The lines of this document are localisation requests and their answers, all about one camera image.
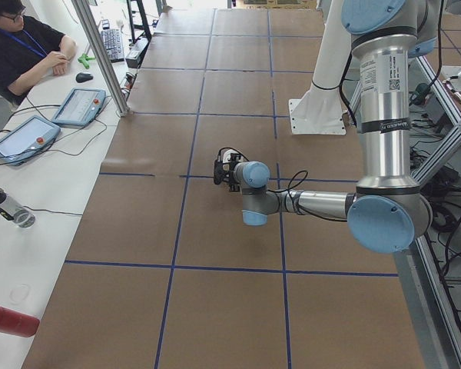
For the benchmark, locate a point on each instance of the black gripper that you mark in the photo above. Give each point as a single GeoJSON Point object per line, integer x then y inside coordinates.
{"type": "Point", "coordinates": [227, 177]}

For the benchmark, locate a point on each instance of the white smiley mug black handle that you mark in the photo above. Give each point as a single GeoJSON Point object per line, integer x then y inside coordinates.
{"type": "Point", "coordinates": [226, 154]}

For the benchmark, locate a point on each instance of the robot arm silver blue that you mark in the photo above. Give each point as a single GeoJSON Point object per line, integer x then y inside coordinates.
{"type": "Point", "coordinates": [386, 213]}

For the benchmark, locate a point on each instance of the teach pendant far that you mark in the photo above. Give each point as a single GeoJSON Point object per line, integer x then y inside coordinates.
{"type": "Point", "coordinates": [80, 107]}

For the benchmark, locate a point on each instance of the teach pendant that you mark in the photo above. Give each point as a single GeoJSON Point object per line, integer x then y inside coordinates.
{"type": "Point", "coordinates": [80, 107]}
{"type": "Point", "coordinates": [28, 140]}

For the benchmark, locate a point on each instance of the black computer mouse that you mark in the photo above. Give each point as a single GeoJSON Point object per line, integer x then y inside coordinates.
{"type": "Point", "coordinates": [82, 77]}

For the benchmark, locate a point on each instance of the black keyboard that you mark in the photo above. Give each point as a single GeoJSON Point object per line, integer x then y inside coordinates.
{"type": "Point", "coordinates": [113, 44]}

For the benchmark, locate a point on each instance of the green plastic tool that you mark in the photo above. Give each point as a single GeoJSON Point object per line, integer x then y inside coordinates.
{"type": "Point", "coordinates": [85, 60]}

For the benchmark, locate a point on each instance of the teach pendant near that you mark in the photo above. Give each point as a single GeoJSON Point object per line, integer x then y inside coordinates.
{"type": "Point", "coordinates": [28, 140]}

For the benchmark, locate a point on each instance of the clear water bottle black cap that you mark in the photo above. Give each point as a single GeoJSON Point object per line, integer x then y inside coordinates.
{"type": "Point", "coordinates": [11, 210]}

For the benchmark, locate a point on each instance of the seated person black shirt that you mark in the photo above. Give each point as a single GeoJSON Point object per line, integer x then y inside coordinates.
{"type": "Point", "coordinates": [29, 50]}

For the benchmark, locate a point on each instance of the red cylinder bottle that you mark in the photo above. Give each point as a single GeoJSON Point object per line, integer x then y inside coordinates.
{"type": "Point", "coordinates": [16, 323]}

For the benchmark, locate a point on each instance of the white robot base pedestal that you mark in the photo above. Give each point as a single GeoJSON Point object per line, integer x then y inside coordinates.
{"type": "Point", "coordinates": [319, 111]}

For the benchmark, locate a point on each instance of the grey aluminium frame post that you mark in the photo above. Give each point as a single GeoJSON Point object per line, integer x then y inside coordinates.
{"type": "Point", "coordinates": [89, 25]}

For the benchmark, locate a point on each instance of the aluminium frame rail right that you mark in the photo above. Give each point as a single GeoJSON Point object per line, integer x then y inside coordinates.
{"type": "Point", "coordinates": [430, 271]}

